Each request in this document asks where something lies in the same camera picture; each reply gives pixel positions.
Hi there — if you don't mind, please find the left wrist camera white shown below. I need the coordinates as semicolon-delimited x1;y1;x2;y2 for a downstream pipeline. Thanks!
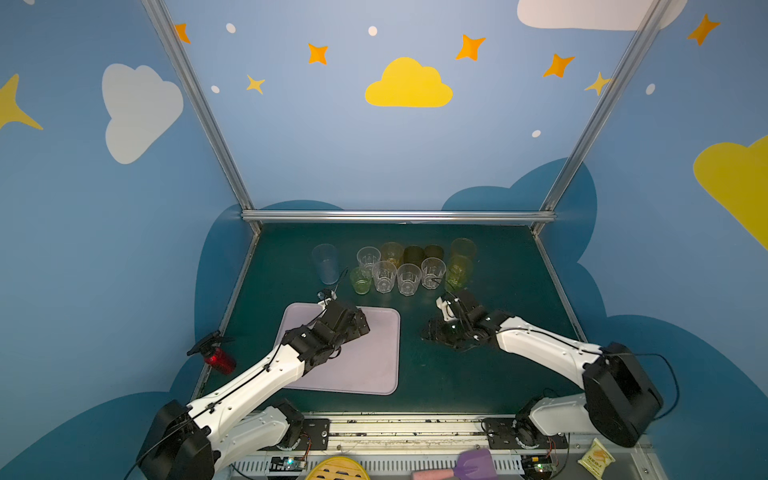
317;288;337;309

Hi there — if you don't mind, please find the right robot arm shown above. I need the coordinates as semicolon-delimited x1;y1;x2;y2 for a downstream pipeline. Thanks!
422;290;666;449

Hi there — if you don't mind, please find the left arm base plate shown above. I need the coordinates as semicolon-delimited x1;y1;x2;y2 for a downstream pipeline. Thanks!
278;418;331;451

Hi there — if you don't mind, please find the yellow round lid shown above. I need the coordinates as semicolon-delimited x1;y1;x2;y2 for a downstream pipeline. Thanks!
305;456;370;480

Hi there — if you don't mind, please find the purple toy shovel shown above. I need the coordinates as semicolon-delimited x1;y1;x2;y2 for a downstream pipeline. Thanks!
411;449;498;480

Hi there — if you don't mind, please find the brown textured cup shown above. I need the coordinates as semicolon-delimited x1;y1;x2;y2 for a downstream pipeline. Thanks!
403;245;426;268
424;244;445;260

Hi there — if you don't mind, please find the clear faceted glass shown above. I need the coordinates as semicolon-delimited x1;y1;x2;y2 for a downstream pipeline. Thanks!
356;246;381;269
421;257;447;290
372;260;398;294
397;263;422;297

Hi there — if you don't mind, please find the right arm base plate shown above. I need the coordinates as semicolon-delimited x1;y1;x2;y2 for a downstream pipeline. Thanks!
481;417;569;450

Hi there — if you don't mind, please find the tall green cup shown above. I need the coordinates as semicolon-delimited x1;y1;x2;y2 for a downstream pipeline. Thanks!
445;255;474;292

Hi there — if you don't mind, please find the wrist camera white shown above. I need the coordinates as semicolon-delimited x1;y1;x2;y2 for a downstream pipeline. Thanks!
317;288;337;309
436;297;455;322

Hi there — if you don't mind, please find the yellow snack packet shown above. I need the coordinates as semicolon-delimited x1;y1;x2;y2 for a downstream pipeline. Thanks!
578;438;616;480

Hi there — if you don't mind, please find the tall blue textured cup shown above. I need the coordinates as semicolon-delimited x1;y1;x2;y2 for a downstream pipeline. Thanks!
311;243;341;285

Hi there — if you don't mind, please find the tall yellow cup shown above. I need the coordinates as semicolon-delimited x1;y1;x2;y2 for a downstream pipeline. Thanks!
450;237;477;261

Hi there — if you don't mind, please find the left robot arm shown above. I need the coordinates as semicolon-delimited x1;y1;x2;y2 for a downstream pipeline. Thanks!
135;300;370;479

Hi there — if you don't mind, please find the yellow transparent cup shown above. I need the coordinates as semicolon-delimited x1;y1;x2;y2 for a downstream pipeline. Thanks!
380;241;404;268

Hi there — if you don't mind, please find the brown textured cup rear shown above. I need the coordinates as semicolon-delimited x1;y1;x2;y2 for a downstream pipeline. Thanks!
424;244;445;260

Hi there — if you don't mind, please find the pink plastic tray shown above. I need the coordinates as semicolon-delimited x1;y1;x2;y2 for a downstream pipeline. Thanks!
287;306;400;396

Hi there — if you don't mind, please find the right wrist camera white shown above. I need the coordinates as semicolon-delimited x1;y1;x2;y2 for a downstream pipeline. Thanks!
436;297;455;322

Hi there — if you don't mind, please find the clear faceted glass back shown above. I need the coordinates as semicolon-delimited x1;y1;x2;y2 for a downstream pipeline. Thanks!
356;246;381;269

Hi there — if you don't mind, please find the small green cup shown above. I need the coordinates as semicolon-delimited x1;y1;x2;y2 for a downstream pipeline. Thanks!
349;267;372;295

